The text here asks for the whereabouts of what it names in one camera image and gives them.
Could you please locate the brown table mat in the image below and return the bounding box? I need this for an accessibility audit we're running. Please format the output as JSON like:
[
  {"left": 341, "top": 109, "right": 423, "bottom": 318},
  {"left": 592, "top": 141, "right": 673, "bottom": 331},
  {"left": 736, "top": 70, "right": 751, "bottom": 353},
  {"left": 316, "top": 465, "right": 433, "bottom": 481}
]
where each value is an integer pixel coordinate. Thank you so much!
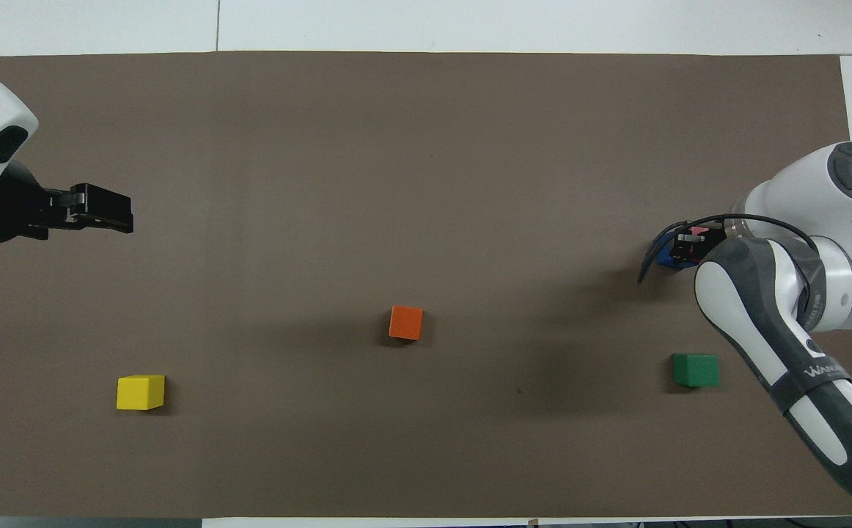
[{"left": 0, "top": 51, "right": 852, "bottom": 519}]

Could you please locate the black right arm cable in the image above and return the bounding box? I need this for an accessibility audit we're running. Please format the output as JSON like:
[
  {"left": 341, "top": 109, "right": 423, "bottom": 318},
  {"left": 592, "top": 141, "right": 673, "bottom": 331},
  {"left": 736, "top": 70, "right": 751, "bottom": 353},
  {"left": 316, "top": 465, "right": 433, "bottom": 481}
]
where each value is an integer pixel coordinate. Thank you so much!
[{"left": 636, "top": 213, "right": 820, "bottom": 310}]

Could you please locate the orange cube block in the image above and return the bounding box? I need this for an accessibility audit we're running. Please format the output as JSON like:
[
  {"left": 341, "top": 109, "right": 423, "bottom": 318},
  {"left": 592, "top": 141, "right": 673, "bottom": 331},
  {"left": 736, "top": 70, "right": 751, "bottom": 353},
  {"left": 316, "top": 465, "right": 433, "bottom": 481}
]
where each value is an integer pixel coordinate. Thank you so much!
[{"left": 388, "top": 305, "right": 425, "bottom": 342}]

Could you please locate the yellow cube block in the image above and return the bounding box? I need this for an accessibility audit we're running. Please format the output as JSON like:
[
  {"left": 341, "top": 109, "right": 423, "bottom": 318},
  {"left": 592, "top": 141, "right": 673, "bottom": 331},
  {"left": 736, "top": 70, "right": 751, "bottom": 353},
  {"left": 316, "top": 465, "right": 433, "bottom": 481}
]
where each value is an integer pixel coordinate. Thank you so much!
[{"left": 116, "top": 374, "right": 167, "bottom": 412}]

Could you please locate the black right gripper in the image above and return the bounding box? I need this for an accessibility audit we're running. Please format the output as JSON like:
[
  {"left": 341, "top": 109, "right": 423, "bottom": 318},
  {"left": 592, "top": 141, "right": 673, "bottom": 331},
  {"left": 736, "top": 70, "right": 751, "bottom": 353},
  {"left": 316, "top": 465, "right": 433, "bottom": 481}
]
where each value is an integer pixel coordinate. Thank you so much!
[{"left": 673, "top": 224, "right": 727, "bottom": 264}]

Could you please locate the blue cube block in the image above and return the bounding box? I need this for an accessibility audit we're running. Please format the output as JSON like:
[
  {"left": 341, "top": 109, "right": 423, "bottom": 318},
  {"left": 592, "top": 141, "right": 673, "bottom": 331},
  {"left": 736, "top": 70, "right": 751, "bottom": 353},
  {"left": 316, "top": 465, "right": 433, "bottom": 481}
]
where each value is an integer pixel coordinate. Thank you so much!
[{"left": 653, "top": 239, "right": 694, "bottom": 271}]

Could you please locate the green cube block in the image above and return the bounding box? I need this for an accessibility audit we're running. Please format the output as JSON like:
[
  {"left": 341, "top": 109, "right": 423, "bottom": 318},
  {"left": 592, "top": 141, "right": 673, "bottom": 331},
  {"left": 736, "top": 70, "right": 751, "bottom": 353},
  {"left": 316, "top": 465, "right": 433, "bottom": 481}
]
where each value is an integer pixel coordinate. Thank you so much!
[{"left": 672, "top": 353, "right": 721, "bottom": 389}]

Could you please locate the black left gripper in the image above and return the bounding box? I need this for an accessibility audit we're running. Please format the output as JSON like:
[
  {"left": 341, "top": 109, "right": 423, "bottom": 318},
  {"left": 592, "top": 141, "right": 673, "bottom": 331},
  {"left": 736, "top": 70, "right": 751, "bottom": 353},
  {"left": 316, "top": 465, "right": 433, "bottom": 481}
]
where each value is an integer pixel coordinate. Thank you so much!
[{"left": 0, "top": 162, "right": 136, "bottom": 246}]

